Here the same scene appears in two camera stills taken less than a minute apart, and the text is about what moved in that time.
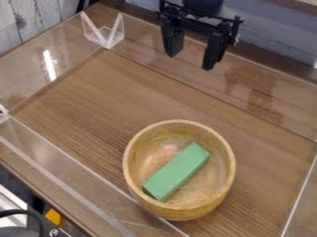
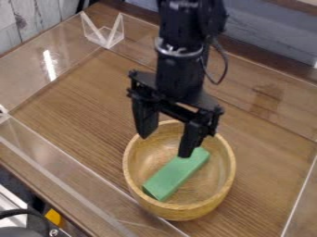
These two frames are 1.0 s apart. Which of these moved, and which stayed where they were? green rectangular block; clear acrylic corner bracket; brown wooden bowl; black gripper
Moved: black gripper
Stayed: brown wooden bowl; green rectangular block; clear acrylic corner bracket
